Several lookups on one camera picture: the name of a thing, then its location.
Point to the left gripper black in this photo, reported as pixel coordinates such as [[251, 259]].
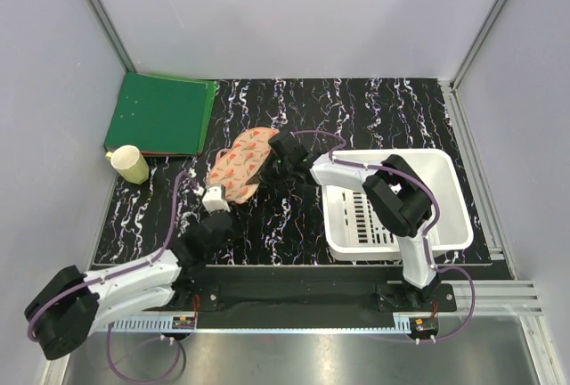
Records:
[[232, 234]]

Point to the cream yellow mug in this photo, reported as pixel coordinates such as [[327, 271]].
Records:
[[129, 163]]

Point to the tulip print mesh laundry bag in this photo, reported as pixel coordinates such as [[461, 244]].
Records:
[[235, 166]]

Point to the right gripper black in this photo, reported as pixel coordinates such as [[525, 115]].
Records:
[[264, 176]]

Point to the white plastic basket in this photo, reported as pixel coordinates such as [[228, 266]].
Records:
[[352, 228]]

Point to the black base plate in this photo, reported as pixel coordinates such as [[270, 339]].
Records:
[[312, 319]]

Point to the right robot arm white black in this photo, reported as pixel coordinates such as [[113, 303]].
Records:
[[399, 198]]

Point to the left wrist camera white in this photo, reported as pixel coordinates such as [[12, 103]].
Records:
[[214, 200]]

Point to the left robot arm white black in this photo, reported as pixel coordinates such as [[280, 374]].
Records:
[[75, 304]]

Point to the black marble pattern mat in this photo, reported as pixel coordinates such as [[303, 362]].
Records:
[[284, 226]]

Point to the green folder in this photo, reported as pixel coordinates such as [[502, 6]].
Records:
[[162, 116]]

